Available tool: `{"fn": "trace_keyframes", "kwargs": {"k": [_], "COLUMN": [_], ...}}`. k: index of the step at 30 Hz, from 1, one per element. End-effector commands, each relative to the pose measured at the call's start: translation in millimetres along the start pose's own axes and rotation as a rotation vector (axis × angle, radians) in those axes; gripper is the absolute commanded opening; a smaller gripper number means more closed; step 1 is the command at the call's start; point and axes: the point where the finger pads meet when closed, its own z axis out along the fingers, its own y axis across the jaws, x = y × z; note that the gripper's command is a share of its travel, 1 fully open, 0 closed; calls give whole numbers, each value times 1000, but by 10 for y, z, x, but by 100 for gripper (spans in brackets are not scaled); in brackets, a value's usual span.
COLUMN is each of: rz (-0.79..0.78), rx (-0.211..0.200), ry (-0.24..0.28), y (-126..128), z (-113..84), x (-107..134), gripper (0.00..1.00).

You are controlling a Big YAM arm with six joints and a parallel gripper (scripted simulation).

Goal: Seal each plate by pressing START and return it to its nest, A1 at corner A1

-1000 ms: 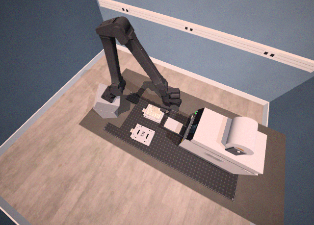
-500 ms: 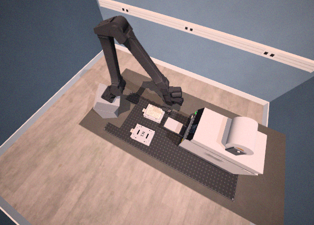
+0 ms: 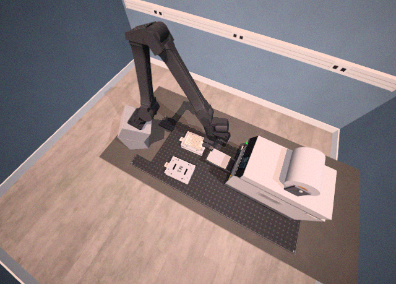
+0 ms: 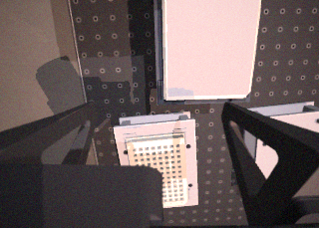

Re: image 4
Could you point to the dark grey perforated base plate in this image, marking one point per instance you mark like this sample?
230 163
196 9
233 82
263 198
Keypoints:
116 55

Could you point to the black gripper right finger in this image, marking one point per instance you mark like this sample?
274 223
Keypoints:
295 175

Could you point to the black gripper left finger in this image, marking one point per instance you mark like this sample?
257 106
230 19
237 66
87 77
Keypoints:
25 143

